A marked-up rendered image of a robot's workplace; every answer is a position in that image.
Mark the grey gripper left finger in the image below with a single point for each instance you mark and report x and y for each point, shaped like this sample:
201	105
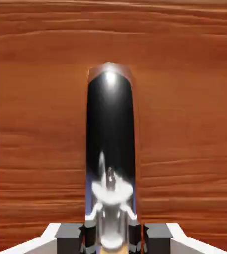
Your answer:
65	238

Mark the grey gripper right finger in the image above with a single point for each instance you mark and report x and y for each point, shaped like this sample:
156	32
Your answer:
161	238

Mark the reddish wooden cabinet door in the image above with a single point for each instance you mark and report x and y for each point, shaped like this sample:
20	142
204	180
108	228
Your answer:
184	99

